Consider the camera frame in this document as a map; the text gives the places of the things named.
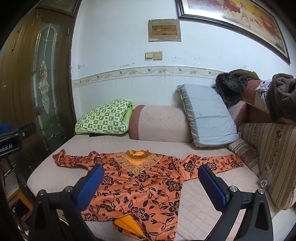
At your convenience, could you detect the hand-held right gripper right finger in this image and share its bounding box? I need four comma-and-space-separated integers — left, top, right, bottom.
198, 163, 274, 241

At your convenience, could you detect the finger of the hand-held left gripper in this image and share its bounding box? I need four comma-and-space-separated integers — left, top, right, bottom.
0, 123, 37, 142

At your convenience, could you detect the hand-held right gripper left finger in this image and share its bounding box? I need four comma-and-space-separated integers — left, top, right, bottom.
28, 163, 104, 241

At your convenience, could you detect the orange floral shirt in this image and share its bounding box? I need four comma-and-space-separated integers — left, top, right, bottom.
52, 149, 244, 241

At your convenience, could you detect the pink quilted sofa bed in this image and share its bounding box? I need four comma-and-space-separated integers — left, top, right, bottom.
26, 79, 296, 241

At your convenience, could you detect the wooden stool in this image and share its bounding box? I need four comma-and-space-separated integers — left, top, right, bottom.
5, 185, 33, 223

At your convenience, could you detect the wooden door with glass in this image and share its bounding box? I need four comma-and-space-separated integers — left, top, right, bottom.
0, 0, 80, 152

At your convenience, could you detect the green checked pillow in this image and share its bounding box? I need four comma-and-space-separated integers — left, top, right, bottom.
74, 99, 136, 135

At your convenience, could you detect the grey pillow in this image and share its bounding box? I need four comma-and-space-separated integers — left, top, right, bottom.
176, 83, 241, 148

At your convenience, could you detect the striped beige cushion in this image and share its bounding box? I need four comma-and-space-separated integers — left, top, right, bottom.
225, 122, 296, 210

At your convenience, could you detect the pink bolster cushion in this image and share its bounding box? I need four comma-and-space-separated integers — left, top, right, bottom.
128, 105, 193, 143

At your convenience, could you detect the fur-trimmed dark coat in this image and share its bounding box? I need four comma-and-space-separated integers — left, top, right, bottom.
211, 69, 260, 107

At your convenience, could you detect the brown jacket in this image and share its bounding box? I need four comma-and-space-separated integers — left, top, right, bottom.
255, 73, 296, 126

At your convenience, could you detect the golden wall plaque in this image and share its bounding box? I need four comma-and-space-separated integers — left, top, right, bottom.
148, 19, 181, 42

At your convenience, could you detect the framed wall painting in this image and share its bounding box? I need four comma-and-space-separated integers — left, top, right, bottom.
175, 0, 291, 65

